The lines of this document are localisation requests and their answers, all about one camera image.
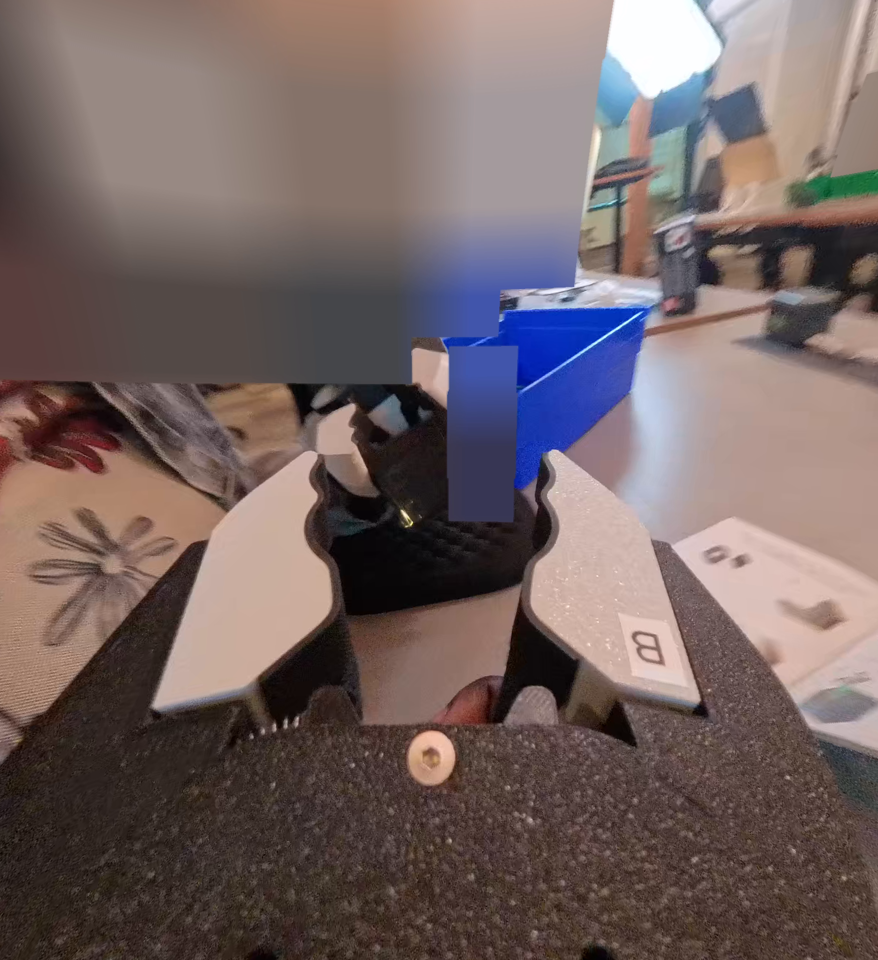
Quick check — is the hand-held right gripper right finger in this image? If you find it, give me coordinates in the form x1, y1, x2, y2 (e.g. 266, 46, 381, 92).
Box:
493, 448, 704, 727

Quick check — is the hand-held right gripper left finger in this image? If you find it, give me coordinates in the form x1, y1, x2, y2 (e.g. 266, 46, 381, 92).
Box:
150, 450, 365, 732

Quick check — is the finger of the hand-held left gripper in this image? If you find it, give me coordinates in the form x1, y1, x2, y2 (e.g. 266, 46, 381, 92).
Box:
411, 339, 449, 410

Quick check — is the blue plastic bin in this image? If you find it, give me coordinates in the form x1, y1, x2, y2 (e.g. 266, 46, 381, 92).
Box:
442, 303, 651, 490

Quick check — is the lego instruction booklet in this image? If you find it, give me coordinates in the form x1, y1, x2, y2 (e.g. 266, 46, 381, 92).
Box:
671, 517, 878, 768

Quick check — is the person's right hand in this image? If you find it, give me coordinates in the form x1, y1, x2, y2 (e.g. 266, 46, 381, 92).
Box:
442, 675, 505, 726

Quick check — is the black quilted wrist rest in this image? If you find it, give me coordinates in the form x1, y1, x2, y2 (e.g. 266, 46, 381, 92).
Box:
325, 491, 545, 618

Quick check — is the person's floral shirt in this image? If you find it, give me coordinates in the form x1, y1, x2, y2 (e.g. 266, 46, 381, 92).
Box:
0, 382, 231, 751

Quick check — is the long wooden top desk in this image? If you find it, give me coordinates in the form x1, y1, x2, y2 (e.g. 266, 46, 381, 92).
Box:
694, 198, 878, 312

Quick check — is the green plastic bin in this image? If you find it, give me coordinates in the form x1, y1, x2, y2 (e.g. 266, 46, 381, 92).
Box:
790, 166, 878, 209

